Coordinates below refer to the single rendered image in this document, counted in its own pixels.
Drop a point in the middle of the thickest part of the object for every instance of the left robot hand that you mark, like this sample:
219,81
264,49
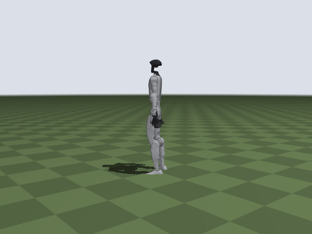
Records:
155,121

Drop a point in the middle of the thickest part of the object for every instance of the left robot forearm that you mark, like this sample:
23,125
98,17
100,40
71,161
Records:
154,104

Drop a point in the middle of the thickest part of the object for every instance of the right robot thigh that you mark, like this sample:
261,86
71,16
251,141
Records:
157,135

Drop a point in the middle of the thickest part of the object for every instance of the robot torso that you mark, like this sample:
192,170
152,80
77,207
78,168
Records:
159,87

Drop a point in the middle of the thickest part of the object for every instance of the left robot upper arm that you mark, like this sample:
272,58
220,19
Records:
154,81

